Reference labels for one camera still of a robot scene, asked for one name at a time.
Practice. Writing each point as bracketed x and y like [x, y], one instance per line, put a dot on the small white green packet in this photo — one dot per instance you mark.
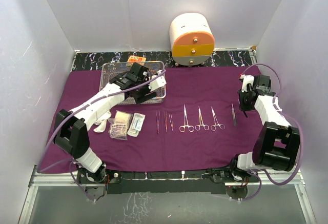
[133, 132]

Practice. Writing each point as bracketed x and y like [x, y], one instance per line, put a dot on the aluminium frame rail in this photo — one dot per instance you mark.
[266, 178]

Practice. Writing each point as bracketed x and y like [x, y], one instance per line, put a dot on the metal mesh instrument tray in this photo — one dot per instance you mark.
[110, 70]

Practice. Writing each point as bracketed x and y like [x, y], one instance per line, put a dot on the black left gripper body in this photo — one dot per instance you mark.
[142, 91]

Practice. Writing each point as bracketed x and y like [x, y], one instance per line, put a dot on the round three-drawer mini cabinet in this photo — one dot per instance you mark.
[191, 39]

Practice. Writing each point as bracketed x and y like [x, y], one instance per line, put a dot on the white gauze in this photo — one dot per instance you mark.
[101, 123]

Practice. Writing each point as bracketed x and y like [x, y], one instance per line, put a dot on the ribbed grip steel tweezers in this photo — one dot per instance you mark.
[171, 122]

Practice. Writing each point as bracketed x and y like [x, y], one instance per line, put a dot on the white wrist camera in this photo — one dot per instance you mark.
[246, 79]
[157, 82]

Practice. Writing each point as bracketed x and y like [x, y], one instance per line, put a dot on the steel needle holder clamp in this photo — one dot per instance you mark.
[201, 123]

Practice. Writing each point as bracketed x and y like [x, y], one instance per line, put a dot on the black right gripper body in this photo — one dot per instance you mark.
[245, 105]

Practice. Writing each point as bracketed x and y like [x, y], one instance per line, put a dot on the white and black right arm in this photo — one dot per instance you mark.
[278, 143]

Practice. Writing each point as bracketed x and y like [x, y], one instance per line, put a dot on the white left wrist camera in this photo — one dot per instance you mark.
[157, 82]

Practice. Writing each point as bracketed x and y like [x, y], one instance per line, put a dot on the small white blue packet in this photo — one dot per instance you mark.
[137, 122]

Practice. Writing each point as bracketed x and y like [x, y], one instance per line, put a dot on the straight steel tweezers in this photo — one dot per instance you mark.
[157, 121]

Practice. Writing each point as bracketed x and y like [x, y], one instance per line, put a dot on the orange circuit board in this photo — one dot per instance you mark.
[136, 59]

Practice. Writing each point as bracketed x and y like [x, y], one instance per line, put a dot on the curved tip steel tweezers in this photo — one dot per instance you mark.
[165, 115]

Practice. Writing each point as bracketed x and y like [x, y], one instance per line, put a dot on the steel hemostat forceps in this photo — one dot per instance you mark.
[186, 126]

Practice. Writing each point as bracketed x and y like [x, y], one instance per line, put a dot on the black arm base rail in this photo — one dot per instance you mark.
[214, 181]

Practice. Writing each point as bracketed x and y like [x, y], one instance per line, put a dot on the purple cloth drape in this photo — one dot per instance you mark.
[175, 151]

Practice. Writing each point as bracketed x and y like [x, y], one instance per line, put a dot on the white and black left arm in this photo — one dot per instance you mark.
[72, 127]

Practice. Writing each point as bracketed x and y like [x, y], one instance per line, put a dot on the white gauze pack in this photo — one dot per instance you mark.
[119, 125]

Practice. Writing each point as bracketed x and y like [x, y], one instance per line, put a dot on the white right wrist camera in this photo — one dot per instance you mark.
[246, 79]

